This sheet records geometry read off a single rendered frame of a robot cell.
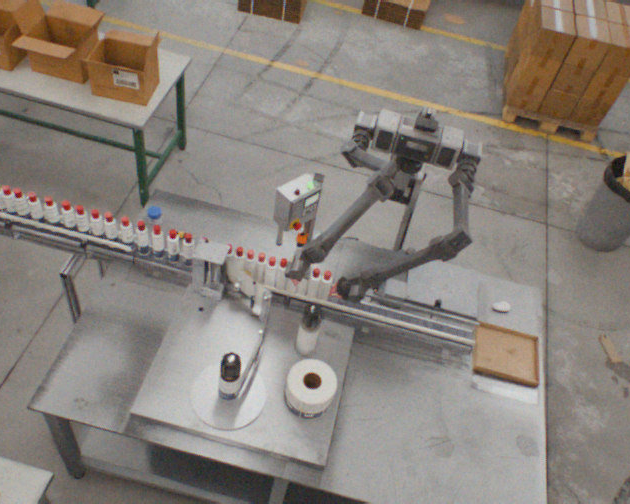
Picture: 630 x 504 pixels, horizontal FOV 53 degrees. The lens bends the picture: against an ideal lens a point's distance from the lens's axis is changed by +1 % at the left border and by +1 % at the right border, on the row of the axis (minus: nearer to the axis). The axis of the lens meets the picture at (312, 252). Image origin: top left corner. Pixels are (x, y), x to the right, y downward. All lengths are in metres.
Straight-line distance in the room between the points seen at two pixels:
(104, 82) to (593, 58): 3.76
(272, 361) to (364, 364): 0.42
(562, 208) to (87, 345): 3.77
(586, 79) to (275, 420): 4.15
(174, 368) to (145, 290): 0.47
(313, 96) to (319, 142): 0.61
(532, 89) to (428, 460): 3.83
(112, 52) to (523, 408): 3.13
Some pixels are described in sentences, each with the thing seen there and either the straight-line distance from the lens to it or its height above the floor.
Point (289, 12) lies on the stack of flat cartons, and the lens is 6.53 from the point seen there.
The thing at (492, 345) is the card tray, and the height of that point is 0.83.
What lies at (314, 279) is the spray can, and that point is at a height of 1.04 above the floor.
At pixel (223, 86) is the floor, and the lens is 5.59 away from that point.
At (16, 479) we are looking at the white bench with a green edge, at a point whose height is 0.80.
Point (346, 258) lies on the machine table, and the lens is 3.20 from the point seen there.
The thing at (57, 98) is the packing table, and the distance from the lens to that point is 4.17.
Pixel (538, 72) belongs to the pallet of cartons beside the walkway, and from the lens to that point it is 5.73.
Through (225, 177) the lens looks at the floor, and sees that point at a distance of 4.72.
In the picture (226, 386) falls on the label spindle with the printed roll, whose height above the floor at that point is 1.04.
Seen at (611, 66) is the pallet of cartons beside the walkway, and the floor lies 0.71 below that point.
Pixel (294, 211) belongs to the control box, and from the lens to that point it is 2.56.
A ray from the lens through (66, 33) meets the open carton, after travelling 4.47.
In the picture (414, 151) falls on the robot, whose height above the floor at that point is 1.47.
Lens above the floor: 3.25
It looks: 49 degrees down
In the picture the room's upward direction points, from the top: 12 degrees clockwise
